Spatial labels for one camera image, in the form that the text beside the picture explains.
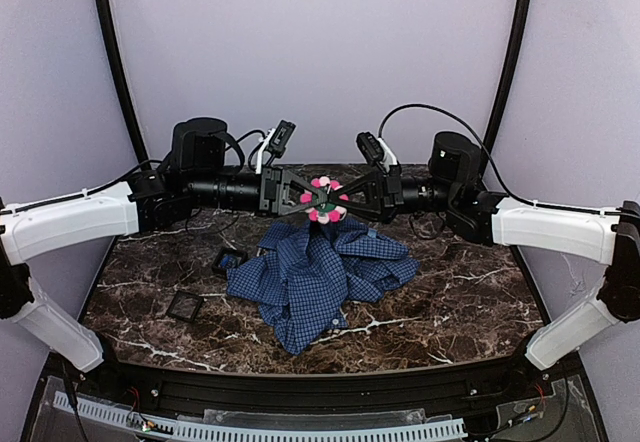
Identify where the left camera black cable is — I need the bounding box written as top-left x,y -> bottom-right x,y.
0,129 -> 266,213

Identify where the black square box lid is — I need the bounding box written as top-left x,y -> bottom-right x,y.
166,290 -> 204,323

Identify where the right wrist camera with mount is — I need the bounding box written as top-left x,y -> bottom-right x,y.
356,132 -> 402,175

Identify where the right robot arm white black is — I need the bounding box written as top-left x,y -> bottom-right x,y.
328,131 -> 639,371

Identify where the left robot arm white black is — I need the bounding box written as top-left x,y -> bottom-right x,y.
1,117 -> 327,374

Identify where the right camera black cable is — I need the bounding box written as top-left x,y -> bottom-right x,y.
377,104 -> 621,213

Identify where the camera black cable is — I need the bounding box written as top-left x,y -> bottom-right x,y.
377,104 -> 621,213
0,129 -> 266,213

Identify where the left black frame post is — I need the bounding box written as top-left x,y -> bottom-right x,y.
94,0 -> 151,170

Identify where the pink pompom brooch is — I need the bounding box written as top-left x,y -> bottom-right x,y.
305,176 -> 347,225

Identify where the black square box base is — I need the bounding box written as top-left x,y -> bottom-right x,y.
211,248 -> 248,276

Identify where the right black frame post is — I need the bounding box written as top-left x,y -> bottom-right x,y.
483,0 -> 531,152

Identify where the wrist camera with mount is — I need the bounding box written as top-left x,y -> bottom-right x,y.
356,132 -> 402,175
248,120 -> 296,175

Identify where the white slotted cable duct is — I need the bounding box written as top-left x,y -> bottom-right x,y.
48,391 -> 468,442

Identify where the blue checked shirt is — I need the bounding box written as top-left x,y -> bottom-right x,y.
226,218 -> 420,355

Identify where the black front aluminium rail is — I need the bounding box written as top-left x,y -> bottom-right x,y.
117,361 -> 521,416

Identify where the black frame post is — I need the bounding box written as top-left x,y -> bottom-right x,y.
94,0 -> 151,170
483,0 -> 531,152

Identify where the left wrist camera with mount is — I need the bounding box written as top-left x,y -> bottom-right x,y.
248,120 -> 296,175

